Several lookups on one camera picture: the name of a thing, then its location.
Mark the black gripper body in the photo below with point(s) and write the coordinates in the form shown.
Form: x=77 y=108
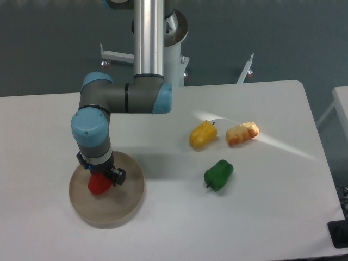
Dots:
x=104 y=168

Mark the green toy bell pepper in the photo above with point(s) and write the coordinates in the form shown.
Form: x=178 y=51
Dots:
x=217 y=176

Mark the beige round plate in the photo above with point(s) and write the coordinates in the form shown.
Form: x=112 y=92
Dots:
x=118 y=204

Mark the orange toy bread piece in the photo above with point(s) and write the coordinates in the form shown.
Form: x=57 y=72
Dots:
x=241 y=133

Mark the red toy bell pepper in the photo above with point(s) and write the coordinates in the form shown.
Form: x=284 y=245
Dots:
x=99 y=183

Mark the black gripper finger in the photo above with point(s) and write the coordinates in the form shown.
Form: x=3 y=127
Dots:
x=117 y=176
x=82 y=161

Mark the black box at edge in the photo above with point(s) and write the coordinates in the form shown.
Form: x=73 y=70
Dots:
x=338 y=233

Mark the yellow toy bell pepper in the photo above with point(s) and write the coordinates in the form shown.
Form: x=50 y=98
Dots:
x=202 y=135

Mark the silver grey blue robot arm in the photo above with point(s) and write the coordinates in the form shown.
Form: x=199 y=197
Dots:
x=159 y=67

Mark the white side table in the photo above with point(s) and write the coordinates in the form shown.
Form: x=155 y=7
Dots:
x=338 y=105

